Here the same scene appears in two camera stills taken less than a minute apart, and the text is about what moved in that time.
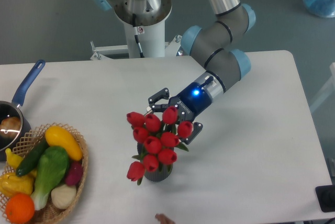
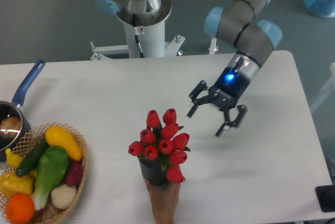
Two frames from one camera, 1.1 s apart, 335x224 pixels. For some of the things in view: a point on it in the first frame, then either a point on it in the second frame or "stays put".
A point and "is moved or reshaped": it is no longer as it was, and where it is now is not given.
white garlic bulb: (63, 196) stays put
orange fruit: (20, 208) stays put
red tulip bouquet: (160, 137) is moved or reshaped
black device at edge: (325, 194) stays put
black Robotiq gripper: (193, 100) → (224, 94)
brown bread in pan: (10, 126) stays put
